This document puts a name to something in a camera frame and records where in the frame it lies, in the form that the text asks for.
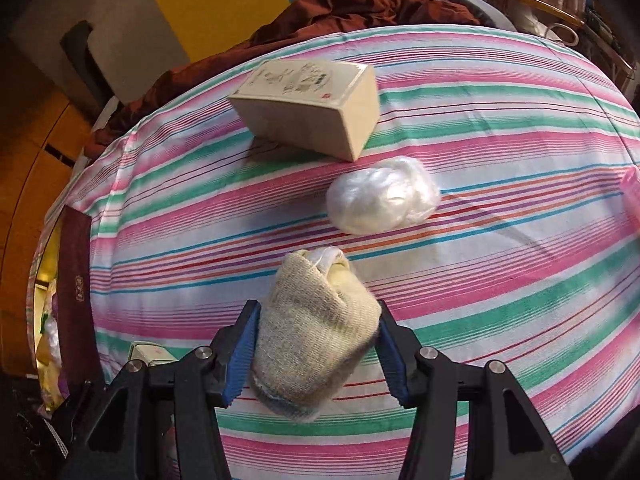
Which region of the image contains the wooden wardrobe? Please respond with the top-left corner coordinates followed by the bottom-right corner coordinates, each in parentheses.
top-left (0, 85), bottom-right (101, 376)

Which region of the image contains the cream cardboard box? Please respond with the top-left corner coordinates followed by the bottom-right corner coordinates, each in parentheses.
top-left (227, 59), bottom-right (379, 162)

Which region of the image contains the yellow white blue headboard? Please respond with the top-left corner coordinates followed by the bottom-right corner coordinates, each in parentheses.
top-left (10, 0), bottom-right (406, 121)

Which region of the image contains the grey bed frame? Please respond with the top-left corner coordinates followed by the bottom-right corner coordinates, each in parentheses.
top-left (400, 0), bottom-right (517, 32)

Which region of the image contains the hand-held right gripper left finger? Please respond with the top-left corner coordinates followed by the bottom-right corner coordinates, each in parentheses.
top-left (55, 299), bottom-right (263, 480)

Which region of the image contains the beige knitted sock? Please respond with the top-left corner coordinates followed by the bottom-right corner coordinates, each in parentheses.
top-left (250, 247), bottom-right (383, 423)

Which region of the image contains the maroon gift box gold lining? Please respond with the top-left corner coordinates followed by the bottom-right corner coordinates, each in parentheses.
top-left (30, 205), bottom-right (103, 411)

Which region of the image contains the wooden shelf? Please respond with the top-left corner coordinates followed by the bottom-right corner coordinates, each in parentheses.
top-left (425, 0), bottom-right (637, 78)

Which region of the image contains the maroon blanket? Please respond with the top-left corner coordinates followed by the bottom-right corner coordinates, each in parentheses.
top-left (82, 0), bottom-right (481, 161)

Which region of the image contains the green patterned carton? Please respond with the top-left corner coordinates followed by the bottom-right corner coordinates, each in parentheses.
top-left (129, 341), bottom-right (177, 367)

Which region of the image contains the crumpled white plastic bag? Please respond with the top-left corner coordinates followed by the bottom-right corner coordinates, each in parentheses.
top-left (326, 156), bottom-right (442, 236)

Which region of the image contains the striped bed sheet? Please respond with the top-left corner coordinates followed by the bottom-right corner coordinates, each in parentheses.
top-left (30, 25), bottom-right (640, 480)

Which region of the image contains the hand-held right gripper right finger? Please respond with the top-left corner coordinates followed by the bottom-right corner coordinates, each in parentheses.
top-left (377, 299), bottom-right (576, 480)

